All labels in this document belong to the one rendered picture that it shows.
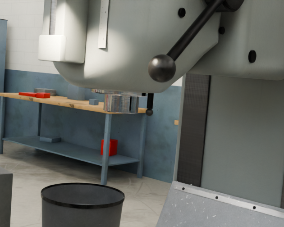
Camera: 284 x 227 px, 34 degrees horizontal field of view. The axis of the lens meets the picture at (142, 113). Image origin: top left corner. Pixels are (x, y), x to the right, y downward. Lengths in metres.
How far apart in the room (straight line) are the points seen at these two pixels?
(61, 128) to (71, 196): 4.27
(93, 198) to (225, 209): 2.02
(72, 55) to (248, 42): 0.25
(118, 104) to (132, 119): 5.55
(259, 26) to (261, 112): 0.28
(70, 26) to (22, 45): 7.43
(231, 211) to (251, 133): 0.16
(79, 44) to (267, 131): 0.49
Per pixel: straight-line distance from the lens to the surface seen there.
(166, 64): 0.49
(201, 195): 1.01
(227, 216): 0.97
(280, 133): 0.92
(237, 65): 0.66
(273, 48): 0.75
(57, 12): 0.55
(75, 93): 6.45
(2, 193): 0.92
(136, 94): 0.60
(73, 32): 0.55
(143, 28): 0.54
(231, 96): 0.97
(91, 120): 6.68
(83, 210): 2.50
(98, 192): 2.93
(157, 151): 5.93
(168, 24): 0.55
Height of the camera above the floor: 1.34
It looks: 5 degrees down
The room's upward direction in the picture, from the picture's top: 5 degrees clockwise
